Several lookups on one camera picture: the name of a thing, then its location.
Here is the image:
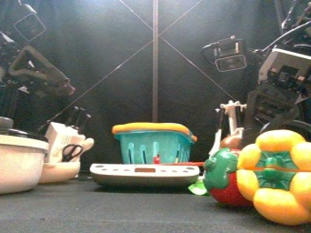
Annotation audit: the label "black pot lid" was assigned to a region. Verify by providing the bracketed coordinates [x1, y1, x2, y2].
[0, 116, 48, 143]

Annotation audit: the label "black knife handle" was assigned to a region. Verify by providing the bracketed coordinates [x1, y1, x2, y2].
[66, 105, 80, 127]
[82, 114, 92, 133]
[75, 107, 88, 129]

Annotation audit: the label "white utensil rack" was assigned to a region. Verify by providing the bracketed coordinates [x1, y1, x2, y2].
[208, 99, 248, 159]

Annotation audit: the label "brown toy utensil head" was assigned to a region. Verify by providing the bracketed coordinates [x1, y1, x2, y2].
[219, 134, 244, 151]

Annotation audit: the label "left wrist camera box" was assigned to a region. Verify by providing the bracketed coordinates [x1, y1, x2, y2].
[11, 3, 47, 43]

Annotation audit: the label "teal basket with orange rim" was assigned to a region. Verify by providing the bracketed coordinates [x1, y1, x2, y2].
[111, 121, 199, 166]

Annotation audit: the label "green toy kiwi slice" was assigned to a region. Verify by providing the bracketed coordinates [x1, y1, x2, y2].
[187, 177, 210, 197]

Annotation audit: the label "white toy cooking pot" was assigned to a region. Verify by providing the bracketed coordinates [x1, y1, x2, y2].
[0, 133, 51, 196]

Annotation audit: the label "white kitchen scale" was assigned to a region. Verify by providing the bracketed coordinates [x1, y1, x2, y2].
[88, 163, 202, 188]

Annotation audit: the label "red toy tomato green top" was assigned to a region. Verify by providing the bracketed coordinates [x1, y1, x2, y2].
[202, 147, 254, 208]

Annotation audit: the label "yellow toy bell pepper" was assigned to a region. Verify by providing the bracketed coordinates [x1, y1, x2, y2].
[236, 128, 311, 227]

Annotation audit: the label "white toy knife block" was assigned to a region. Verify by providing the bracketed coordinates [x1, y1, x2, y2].
[43, 121, 88, 165]

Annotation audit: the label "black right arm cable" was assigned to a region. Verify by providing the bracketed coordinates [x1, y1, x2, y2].
[262, 19, 311, 53]

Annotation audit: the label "white utensil holder cup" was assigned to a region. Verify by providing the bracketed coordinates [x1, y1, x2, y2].
[37, 137, 96, 185]

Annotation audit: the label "flat red toy piece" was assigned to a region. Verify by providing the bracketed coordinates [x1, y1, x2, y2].
[162, 161, 207, 167]

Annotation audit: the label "black toy scissors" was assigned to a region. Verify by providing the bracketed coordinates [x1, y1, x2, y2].
[62, 143, 86, 163]

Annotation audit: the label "grey vertical frame pole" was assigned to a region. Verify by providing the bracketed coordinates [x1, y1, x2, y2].
[151, 0, 160, 124]

